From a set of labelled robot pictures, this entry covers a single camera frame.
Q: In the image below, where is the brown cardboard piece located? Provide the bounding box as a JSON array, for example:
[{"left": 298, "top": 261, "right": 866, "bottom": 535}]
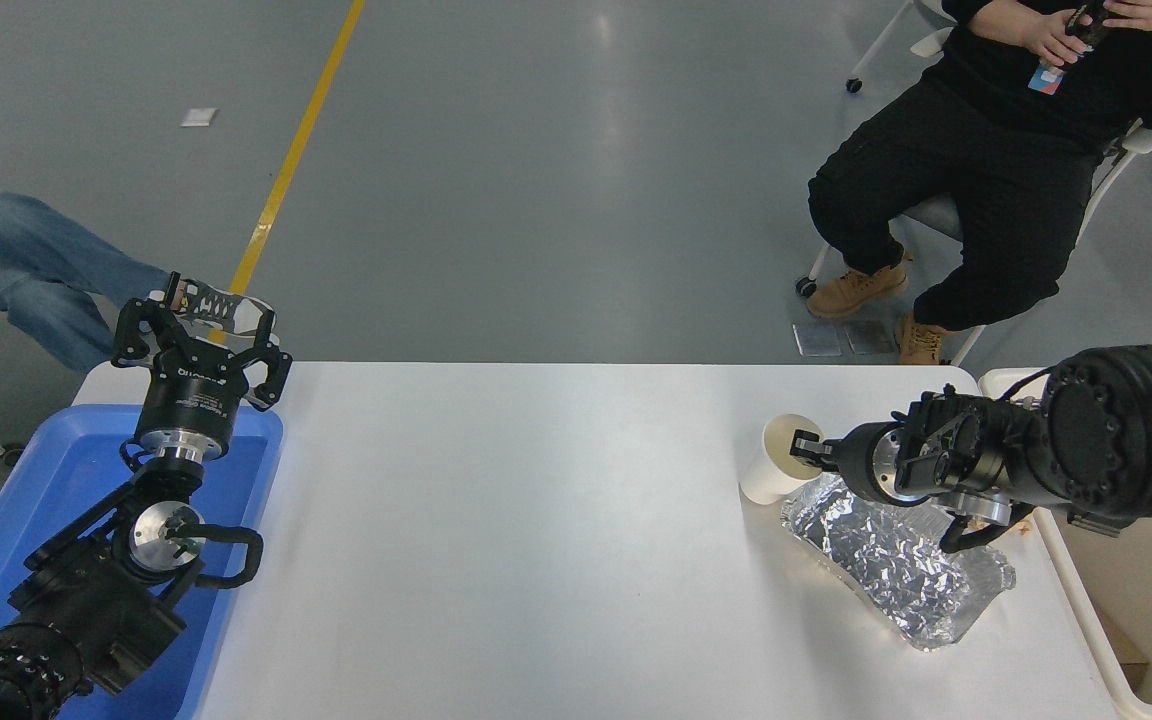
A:
[{"left": 1096, "top": 600, "right": 1151, "bottom": 691}]

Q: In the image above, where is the large pale bin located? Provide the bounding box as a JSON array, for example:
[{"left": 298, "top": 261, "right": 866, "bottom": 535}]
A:
[{"left": 978, "top": 368, "right": 1152, "bottom": 720}]

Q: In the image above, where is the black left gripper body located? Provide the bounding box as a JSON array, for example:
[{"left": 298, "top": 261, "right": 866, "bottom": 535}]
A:
[{"left": 133, "top": 350, "right": 257, "bottom": 453}]

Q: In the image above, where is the white paper cup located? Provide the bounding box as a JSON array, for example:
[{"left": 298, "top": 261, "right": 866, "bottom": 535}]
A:
[{"left": 739, "top": 413, "right": 825, "bottom": 507}]

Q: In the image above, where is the person's right hand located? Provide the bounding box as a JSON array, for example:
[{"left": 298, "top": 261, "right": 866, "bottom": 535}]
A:
[{"left": 971, "top": 0, "right": 1097, "bottom": 66}]

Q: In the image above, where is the person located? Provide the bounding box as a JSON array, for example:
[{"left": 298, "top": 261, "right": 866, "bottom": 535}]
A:
[
  {"left": 806, "top": 0, "right": 1152, "bottom": 366},
  {"left": 0, "top": 160, "right": 277, "bottom": 373}
]

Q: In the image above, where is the crumpled foil tray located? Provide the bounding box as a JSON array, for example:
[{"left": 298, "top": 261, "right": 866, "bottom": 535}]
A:
[{"left": 779, "top": 472, "right": 1017, "bottom": 651}]

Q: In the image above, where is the grey square floor plate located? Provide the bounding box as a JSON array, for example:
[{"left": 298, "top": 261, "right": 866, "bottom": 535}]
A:
[
  {"left": 793, "top": 322, "right": 843, "bottom": 358},
  {"left": 844, "top": 320, "right": 899, "bottom": 355}
]

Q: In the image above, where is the blue plastic tray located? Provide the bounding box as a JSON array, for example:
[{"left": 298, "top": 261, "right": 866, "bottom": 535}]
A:
[{"left": 0, "top": 403, "right": 284, "bottom": 720}]

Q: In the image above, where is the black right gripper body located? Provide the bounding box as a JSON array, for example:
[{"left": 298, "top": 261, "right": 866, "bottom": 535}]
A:
[{"left": 836, "top": 422, "right": 905, "bottom": 504}]

